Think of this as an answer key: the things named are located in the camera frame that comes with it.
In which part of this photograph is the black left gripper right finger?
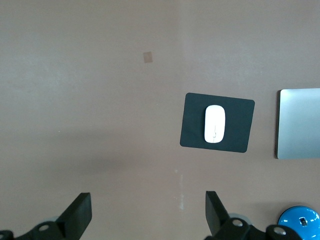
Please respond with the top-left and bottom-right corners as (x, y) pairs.
(204, 191), (303, 240)

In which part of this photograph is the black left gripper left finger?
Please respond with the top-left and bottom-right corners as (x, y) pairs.
(14, 191), (93, 240)

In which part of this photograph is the white computer mouse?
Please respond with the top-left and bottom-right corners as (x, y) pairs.
(204, 104), (226, 144)

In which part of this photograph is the black mouse pad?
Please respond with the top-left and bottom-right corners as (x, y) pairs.
(179, 92), (256, 154)

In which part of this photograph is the blue desk lamp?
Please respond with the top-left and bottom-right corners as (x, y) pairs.
(277, 205), (320, 240)

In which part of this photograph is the silver closed laptop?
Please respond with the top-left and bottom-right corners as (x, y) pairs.
(275, 87), (320, 160)

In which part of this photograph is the small brown tape patch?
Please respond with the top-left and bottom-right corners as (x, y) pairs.
(142, 51), (154, 64)

